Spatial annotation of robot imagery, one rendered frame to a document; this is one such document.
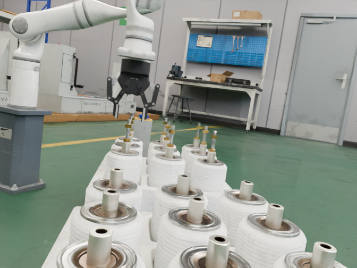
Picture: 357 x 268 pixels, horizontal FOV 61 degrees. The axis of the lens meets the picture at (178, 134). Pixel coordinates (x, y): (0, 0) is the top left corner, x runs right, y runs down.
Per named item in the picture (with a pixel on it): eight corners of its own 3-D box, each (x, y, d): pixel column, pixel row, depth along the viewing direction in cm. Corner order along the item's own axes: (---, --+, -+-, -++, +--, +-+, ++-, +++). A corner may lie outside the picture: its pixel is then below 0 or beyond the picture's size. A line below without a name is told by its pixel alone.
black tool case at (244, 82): (226, 85, 550) (227, 79, 549) (250, 88, 540) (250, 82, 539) (224, 83, 517) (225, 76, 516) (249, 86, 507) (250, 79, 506)
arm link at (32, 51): (24, 18, 114) (20, 64, 116) (9, 10, 105) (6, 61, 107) (48, 21, 114) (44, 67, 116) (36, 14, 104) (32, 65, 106)
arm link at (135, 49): (116, 55, 71) (119, 28, 70) (119, 60, 82) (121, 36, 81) (155, 61, 72) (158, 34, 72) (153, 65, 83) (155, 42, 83)
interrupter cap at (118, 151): (132, 158, 77) (133, 156, 77) (105, 153, 79) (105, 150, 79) (143, 154, 85) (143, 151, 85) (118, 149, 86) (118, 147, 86)
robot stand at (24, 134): (-15, 185, 113) (-10, 105, 109) (20, 178, 126) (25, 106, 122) (13, 195, 107) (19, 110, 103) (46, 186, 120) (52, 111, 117)
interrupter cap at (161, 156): (187, 161, 84) (188, 158, 84) (168, 162, 78) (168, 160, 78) (169, 155, 89) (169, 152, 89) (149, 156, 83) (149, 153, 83)
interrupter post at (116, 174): (107, 189, 51) (109, 170, 51) (108, 185, 54) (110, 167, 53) (121, 190, 52) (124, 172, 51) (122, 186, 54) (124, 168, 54)
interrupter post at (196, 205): (187, 224, 42) (190, 201, 41) (184, 217, 44) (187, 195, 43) (204, 225, 42) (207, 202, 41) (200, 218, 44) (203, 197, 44)
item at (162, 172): (184, 223, 86) (193, 160, 84) (159, 231, 79) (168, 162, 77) (161, 211, 92) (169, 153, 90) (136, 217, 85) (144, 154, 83)
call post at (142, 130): (125, 196, 122) (134, 119, 118) (125, 190, 129) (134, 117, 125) (142, 198, 123) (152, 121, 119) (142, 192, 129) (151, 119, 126)
